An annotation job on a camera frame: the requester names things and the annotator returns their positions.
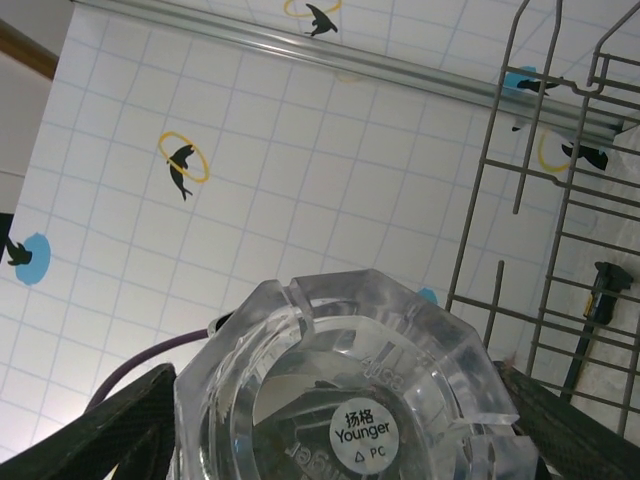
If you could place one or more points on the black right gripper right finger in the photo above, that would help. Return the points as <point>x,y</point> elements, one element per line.
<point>575,440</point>

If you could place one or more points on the aluminium frame post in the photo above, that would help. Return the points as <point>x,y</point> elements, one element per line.
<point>350,56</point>

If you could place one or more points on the brown wooden beam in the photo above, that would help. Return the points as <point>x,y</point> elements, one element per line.
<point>30,50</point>

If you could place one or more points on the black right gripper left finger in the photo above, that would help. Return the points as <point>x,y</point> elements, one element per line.
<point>125,425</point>

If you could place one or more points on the black fish blue circle sticker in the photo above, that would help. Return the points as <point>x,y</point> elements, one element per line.
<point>515,80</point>
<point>35,260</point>
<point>429,296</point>

